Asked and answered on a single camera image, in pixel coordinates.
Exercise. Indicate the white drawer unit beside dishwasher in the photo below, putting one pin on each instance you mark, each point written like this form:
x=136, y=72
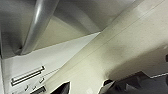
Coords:
x=50, y=63

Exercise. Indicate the grey and black robot base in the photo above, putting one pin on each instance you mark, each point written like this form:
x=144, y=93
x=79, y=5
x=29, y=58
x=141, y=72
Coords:
x=143, y=83

